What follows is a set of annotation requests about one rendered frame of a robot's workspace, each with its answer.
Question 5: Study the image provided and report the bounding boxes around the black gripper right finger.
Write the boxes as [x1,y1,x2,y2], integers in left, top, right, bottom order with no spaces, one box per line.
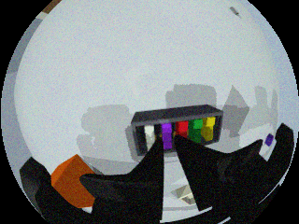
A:
[175,134,263,212]

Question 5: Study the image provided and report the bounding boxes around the red fuse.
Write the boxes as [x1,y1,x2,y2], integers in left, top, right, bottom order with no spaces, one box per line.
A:
[176,120,188,138]

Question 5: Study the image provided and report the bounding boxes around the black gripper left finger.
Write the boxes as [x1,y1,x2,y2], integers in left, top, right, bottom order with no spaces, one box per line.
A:
[79,137,164,220]

